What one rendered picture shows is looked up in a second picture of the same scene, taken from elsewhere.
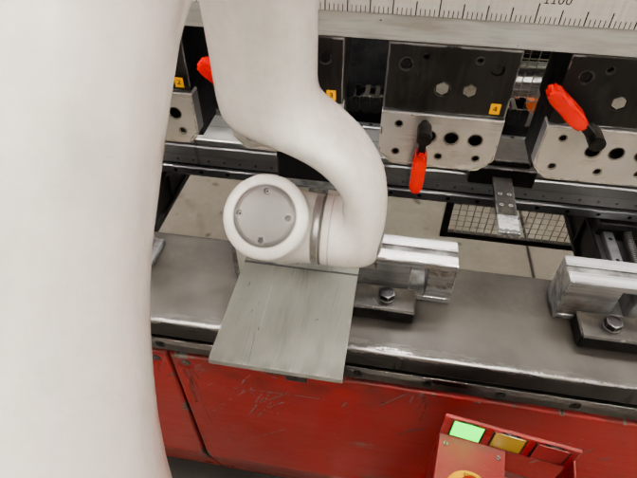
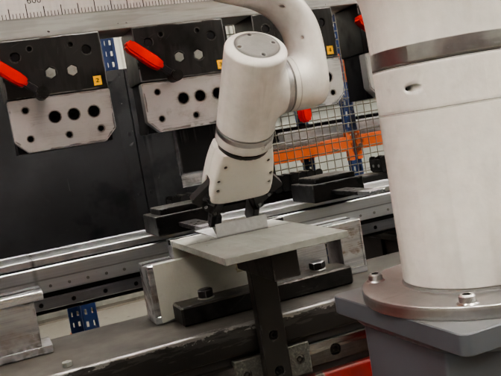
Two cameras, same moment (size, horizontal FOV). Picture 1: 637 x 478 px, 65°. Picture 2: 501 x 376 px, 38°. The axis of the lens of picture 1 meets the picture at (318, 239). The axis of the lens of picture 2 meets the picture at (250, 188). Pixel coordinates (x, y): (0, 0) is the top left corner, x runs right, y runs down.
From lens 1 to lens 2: 0.84 m
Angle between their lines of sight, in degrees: 48
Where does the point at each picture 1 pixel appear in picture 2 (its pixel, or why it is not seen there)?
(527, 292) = not seen: hidden behind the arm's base
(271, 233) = (268, 49)
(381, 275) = (301, 257)
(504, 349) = not seen: hidden behind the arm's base
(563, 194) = (388, 205)
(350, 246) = (314, 65)
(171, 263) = (73, 345)
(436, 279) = (347, 241)
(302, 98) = not seen: outside the picture
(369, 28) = (235, 9)
